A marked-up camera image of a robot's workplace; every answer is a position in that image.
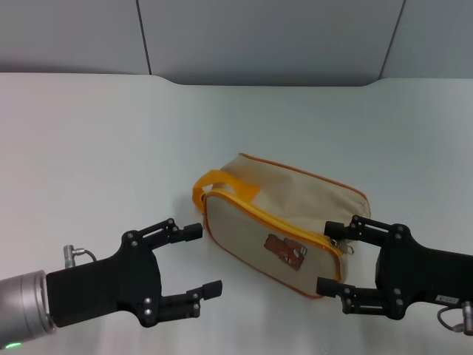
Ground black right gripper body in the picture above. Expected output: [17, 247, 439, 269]
[374, 223, 473, 321]

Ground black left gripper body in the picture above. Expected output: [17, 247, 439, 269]
[45, 230, 163, 329]

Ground beige food bag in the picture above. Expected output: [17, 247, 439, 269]
[191, 152, 372, 300]

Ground left gripper cable with connector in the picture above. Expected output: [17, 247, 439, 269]
[62, 243, 98, 268]

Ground gripper cable with connector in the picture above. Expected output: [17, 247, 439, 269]
[436, 300, 473, 336]
[62, 243, 98, 268]

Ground right gripper cable with connector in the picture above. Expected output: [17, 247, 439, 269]
[436, 300, 473, 336]

